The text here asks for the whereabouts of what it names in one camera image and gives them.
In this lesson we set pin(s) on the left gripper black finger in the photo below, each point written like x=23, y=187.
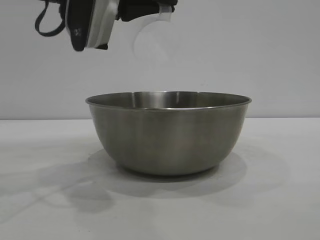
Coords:
x=165, y=3

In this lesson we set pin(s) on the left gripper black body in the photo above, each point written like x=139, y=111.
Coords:
x=130, y=8

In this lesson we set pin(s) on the clear plastic measuring cup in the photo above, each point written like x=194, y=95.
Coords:
x=150, y=37

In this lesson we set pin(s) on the stainless steel mixing bowl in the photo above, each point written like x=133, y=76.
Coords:
x=162, y=137

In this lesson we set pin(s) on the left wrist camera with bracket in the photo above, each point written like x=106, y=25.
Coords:
x=80, y=25

